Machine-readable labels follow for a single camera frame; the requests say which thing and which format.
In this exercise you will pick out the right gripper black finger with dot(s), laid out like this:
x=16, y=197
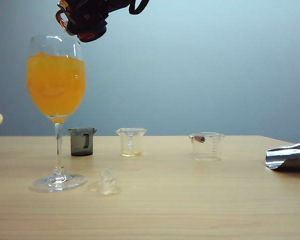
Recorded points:
x=85, y=17

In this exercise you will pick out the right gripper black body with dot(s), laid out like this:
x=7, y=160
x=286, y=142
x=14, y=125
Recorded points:
x=115, y=6

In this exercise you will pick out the dark grey measuring cup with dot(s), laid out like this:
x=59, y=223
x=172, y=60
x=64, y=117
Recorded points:
x=81, y=146

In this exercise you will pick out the clear measuring cup yellow residue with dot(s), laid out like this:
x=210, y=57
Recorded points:
x=131, y=143

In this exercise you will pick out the clear measuring cup brown spot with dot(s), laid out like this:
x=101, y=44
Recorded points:
x=207, y=151

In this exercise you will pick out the stemmed wine glass with juice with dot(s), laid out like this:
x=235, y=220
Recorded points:
x=56, y=87

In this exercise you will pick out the small clear ice cube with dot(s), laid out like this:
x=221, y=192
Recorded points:
x=108, y=183

